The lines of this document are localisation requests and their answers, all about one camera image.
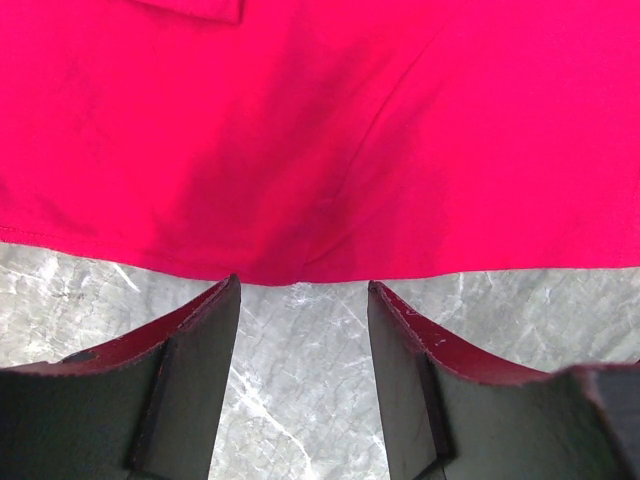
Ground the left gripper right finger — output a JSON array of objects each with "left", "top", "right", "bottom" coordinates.
[{"left": 367, "top": 282, "right": 639, "bottom": 479}]

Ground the crimson red t shirt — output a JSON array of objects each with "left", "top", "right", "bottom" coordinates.
[{"left": 1, "top": 1, "right": 639, "bottom": 285}]

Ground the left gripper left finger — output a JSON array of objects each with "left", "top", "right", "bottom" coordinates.
[{"left": 1, "top": 276, "right": 241, "bottom": 479}]

